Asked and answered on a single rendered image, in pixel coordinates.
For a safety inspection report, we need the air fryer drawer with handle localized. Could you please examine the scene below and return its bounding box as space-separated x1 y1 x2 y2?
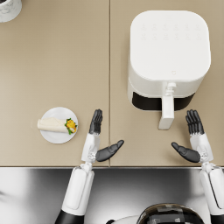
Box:
131 81 196 130

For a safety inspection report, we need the white marbled pot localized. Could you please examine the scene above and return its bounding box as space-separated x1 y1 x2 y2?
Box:
0 0 23 24

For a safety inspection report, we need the chicken roll wrap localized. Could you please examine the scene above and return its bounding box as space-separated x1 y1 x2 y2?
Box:
37 117 78 136

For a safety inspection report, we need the pale white air fryer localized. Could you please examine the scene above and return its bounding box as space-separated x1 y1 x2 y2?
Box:
127 10 212 112

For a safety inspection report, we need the round white plate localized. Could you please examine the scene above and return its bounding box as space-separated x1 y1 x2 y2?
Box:
38 106 79 144

